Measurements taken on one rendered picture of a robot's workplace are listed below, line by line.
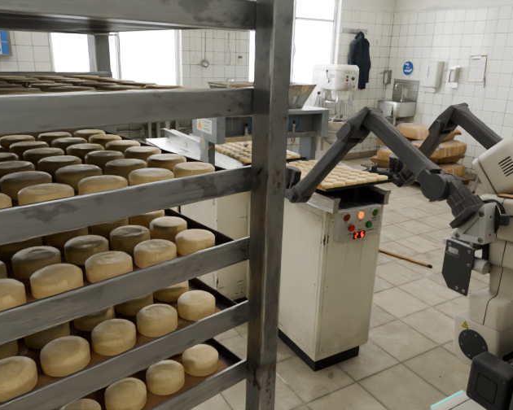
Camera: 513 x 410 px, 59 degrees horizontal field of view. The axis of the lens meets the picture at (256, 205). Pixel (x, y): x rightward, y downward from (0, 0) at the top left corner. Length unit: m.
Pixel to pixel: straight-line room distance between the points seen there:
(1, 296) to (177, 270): 0.17
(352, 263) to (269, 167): 1.67
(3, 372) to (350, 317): 1.92
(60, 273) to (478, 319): 1.35
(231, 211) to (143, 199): 2.07
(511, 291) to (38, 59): 4.63
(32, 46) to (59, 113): 4.80
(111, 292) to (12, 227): 0.12
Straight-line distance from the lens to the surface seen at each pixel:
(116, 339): 0.56
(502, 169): 1.49
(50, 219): 0.44
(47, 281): 0.50
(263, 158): 0.52
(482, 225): 1.38
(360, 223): 2.07
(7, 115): 0.41
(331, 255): 2.06
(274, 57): 0.50
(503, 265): 1.57
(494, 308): 1.59
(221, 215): 2.50
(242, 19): 0.52
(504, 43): 6.36
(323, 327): 2.23
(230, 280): 2.69
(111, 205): 0.45
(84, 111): 0.43
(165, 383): 0.64
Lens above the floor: 1.46
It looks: 18 degrees down
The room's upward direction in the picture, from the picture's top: 2 degrees clockwise
